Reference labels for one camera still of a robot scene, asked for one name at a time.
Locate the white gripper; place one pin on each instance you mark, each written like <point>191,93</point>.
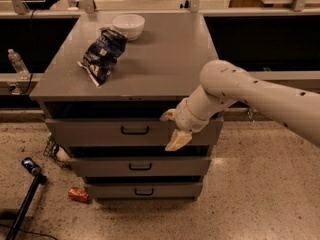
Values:
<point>184,117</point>

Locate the grey top drawer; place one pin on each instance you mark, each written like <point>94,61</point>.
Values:
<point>112,132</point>

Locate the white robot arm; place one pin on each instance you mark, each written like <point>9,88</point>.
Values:
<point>223,84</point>

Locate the grey drawer cabinet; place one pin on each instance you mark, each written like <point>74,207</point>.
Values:
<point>154,74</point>

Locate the grey bottom drawer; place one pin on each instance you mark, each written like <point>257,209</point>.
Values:
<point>144,190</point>

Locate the blue crumpled chip bag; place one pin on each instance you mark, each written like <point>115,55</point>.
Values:
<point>102,55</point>

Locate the white bowl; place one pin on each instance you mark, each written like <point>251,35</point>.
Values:
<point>131,25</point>

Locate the black pole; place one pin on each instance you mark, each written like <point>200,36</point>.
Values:
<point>38,179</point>

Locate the blue soda can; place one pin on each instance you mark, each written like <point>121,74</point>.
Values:
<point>31,166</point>

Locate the clear plastic water bottle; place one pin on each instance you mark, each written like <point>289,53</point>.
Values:
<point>18,64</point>

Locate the wire basket with white object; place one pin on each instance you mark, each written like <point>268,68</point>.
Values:
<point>56,153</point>

